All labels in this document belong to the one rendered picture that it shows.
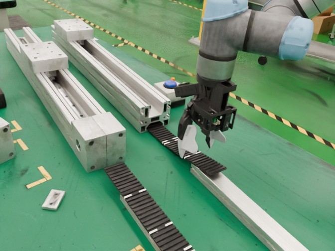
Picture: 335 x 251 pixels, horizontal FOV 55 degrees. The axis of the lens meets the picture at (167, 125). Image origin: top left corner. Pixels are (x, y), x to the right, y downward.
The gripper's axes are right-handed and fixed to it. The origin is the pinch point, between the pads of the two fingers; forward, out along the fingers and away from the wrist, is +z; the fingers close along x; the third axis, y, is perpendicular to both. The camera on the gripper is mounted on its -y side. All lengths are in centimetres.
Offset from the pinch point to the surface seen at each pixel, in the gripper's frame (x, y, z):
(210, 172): -1.6, 8.1, 0.9
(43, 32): -4, -116, 6
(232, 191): 0.0, 14.0, 2.6
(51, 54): -18, -54, -7
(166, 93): 9.2, -26.5, -0.3
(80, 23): 3, -84, -7
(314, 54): 266, -129, 57
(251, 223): -1.9, 21.9, 3.6
